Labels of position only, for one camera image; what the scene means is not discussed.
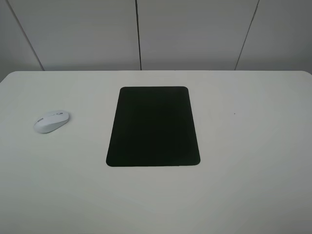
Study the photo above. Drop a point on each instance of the white wireless computer mouse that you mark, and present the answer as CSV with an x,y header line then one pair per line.
x,y
51,121

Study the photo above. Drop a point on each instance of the black rectangular mouse pad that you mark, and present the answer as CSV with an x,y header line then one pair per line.
x,y
153,126

